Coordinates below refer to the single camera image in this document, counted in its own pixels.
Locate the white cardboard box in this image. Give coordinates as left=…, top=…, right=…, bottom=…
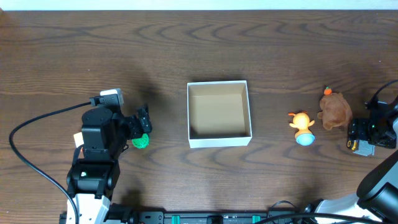
left=187, top=80, right=252, bottom=149

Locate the orange duck toy blue base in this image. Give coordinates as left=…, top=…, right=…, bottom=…
left=289, top=111, right=315, bottom=146

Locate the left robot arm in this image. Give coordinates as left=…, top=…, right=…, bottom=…
left=59, top=106, right=152, bottom=223

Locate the yellow grey toy truck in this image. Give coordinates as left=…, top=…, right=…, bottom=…
left=346, top=119, right=376, bottom=157

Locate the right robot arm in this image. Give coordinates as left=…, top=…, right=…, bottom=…
left=304, top=96, right=397, bottom=223

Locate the green mesh ball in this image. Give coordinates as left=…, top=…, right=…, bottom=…
left=131, top=134, right=150, bottom=149

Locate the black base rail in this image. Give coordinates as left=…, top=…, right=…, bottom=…
left=104, top=204, right=297, bottom=224

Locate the brown plush capybara toy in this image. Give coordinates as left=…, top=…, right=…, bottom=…
left=317, top=86, right=353, bottom=131

